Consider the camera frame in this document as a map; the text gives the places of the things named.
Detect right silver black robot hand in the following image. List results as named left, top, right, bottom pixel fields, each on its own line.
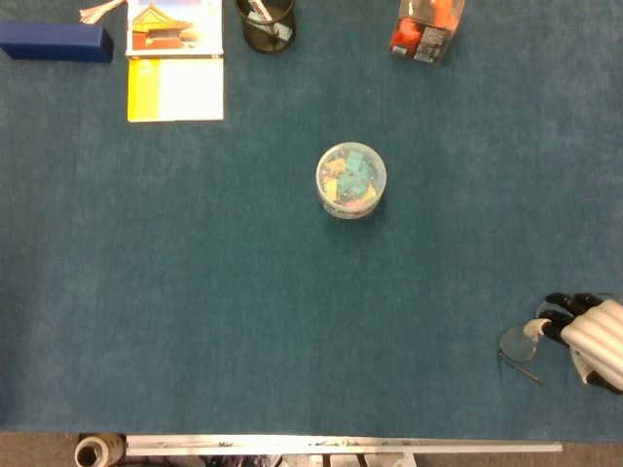
left=523, top=291, right=623, bottom=395

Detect thin-framed eyeglasses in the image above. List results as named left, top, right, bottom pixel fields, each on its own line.
left=496, top=324, right=545, bottom=387

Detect clear tub of binder clips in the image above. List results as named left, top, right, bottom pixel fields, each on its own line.
left=314, top=141, right=388, bottom=220

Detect clear box with orange items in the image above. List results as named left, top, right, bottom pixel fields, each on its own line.
left=388, top=0, right=467, bottom=68

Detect blue felt table cover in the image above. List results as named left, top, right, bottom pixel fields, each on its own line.
left=0, top=0, right=623, bottom=443

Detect black mesh pen holder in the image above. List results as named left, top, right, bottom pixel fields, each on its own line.
left=233, top=0, right=297, bottom=55

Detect red white marker pen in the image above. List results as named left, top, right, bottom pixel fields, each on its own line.
left=248, top=0, right=279, bottom=35

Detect yellow and white booklet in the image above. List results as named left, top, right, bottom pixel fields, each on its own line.
left=127, top=56, right=226, bottom=124

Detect brown tape roll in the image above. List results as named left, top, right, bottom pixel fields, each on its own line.
left=74, top=434, right=128, bottom=467

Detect book with palace picture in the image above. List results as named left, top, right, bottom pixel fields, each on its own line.
left=125, top=0, right=226, bottom=59

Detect pale tassel bookmark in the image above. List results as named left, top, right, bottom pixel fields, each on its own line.
left=79, top=0, right=128, bottom=24

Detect navy blue rectangular box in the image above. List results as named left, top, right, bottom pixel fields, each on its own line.
left=0, top=19, right=115, bottom=64

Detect white robot base bracket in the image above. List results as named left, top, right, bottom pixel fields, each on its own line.
left=279, top=454, right=415, bottom=467

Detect aluminium profile rail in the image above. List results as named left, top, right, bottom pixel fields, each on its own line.
left=125, top=435, right=564, bottom=457

